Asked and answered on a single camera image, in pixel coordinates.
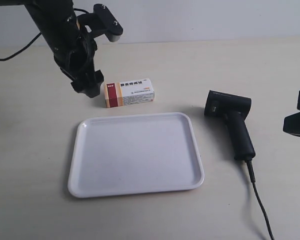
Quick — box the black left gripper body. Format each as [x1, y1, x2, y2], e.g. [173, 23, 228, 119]
[54, 27, 98, 83]

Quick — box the white red medicine box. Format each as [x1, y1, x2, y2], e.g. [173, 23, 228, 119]
[104, 78, 155, 108]

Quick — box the black barcode scanner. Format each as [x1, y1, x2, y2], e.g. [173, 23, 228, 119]
[204, 90, 256, 161]

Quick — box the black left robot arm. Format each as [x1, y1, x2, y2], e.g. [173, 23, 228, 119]
[25, 0, 104, 98]

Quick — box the white plastic tray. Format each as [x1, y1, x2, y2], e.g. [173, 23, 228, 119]
[67, 112, 205, 199]

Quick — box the black scanner cable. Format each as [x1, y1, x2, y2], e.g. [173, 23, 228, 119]
[244, 159, 276, 240]

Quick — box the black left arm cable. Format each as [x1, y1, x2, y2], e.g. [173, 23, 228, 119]
[0, 32, 42, 61]

